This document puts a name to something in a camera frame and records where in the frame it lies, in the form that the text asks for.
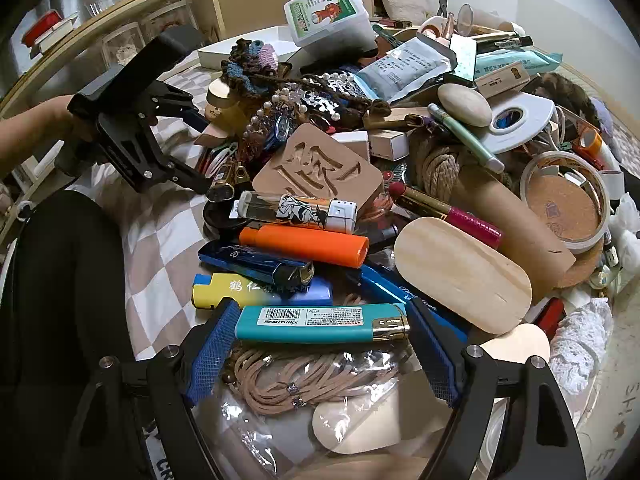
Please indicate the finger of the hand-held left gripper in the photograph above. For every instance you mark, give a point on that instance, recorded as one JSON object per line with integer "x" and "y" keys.
{"x": 172, "y": 102}
{"x": 180, "y": 175}

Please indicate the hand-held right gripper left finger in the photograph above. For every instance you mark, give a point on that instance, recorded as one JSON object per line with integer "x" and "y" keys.
{"x": 215, "y": 355}

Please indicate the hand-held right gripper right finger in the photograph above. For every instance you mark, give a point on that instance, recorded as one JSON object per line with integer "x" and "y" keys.
{"x": 436, "y": 355}

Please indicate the yellow and blue lighter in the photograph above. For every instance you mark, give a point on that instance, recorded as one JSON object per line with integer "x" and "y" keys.
{"x": 225, "y": 292}

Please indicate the teal lighter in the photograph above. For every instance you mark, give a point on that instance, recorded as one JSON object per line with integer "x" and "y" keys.
{"x": 320, "y": 322}

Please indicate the person's left forearm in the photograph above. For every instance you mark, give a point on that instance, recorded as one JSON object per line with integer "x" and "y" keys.
{"x": 25, "y": 135}

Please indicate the person's left hand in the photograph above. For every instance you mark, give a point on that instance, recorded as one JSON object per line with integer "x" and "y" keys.
{"x": 75, "y": 120}

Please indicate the clear storage jar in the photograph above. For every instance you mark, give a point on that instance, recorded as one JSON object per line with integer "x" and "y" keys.
{"x": 120, "y": 45}
{"x": 170, "y": 22}

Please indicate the white shallow tray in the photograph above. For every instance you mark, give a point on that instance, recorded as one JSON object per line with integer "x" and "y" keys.
{"x": 225, "y": 52}

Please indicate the bright blue lighter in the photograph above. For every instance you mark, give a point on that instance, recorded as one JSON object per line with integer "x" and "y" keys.
{"x": 395, "y": 292}

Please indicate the small pale wooden piece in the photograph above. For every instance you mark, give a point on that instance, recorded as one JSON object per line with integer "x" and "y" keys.
{"x": 517, "y": 350}

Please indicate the large oval wooden board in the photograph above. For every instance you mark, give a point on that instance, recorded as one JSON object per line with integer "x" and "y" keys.
{"x": 460, "y": 275}

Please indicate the blue and brown crochet piece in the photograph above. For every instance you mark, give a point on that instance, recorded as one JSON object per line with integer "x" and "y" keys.
{"x": 250, "y": 60}

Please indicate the pearl bead ornament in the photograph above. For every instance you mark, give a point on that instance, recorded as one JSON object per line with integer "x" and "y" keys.
{"x": 265, "y": 115}

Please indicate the dark blue lighter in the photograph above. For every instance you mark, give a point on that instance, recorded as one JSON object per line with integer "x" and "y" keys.
{"x": 250, "y": 260}

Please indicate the red box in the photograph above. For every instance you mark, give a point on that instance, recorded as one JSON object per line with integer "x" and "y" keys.
{"x": 42, "y": 26}

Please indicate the clear lighter with printed figure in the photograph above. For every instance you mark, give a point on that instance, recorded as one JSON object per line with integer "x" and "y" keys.
{"x": 295, "y": 210}

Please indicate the carved wooden block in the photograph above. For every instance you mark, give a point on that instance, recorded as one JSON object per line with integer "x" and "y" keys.
{"x": 320, "y": 170}

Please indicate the orange lighter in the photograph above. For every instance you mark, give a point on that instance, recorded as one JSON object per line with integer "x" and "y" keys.
{"x": 305, "y": 245}

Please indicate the gold and magenta lipstick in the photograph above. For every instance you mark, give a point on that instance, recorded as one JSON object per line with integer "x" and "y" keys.
{"x": 445, "y": 210}

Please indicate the brown cardboard tube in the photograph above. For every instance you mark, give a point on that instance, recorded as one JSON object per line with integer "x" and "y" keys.
{"x": 515, "y": 230}

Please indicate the white lace ribbon roll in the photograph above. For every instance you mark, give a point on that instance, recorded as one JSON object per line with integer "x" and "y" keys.
{"x": 585, "y": 332}

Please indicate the silver ornate hairpiece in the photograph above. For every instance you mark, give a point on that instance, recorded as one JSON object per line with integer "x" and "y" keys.
{"x": 330, "y": 95}

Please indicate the round cork coaster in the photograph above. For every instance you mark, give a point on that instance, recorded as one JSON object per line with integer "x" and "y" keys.
{"x": 582, "y": 266}
{"x": 562, "y": 205}

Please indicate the white plastic box green label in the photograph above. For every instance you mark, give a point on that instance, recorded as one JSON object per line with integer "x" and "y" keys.
{"x": 330, "y": 12}

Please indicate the white tape roll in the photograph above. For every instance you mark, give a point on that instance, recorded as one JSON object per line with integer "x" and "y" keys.
{"x": 530, "y": 170}

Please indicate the small white carton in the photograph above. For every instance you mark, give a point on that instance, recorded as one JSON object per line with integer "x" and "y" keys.
{"x": 392, "y": 142}

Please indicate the pale green pen tube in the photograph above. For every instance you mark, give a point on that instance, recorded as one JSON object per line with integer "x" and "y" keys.
{"x": 465, "y": 137}

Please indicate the white plastic bag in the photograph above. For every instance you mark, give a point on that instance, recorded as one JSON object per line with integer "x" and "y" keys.
{"x": 626, "y": 220}

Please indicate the white medicine sachet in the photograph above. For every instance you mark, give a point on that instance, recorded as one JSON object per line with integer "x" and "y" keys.
{"x": 405, "y": 67}

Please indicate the beige pebble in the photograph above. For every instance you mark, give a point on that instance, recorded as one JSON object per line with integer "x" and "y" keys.
{"x": 465, "y": 105}

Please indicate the white tape dispenser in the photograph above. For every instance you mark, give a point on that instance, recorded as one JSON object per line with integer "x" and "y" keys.
{"x": 530, "y": 112}

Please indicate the orange tape roll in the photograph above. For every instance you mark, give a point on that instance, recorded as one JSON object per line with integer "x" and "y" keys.
{"x": 591, "y": 142}

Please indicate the purple plush toy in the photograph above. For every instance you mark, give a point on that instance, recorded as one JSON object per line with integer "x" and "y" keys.
{"x": 607, "y": 120}

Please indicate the dark green card box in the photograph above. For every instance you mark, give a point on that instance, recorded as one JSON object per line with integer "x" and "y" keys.
{"x": 462, "y": 57}

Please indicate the brown fur piece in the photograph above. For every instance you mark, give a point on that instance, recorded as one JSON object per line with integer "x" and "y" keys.
{"x": 565, "y": 91}

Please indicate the long teal package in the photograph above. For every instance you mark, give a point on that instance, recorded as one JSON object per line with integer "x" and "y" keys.
{"x": 525, "y": 57}

